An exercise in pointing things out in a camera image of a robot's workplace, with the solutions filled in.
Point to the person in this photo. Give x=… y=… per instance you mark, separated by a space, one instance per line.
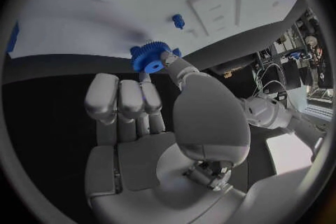
x=312 y=43

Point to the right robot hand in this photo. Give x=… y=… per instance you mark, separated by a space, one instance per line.
x=204 y=119

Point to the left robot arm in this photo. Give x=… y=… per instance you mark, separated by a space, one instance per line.
x=265 y=111

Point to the cluttered workshop desk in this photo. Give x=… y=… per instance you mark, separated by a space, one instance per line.
x=286 y=64

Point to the blue peg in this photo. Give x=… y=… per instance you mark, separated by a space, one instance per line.
x=178 y=20

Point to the blue gear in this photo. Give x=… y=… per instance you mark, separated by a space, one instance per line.
x=147 y=53

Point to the blue block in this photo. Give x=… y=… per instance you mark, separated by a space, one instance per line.
x=12 y=39

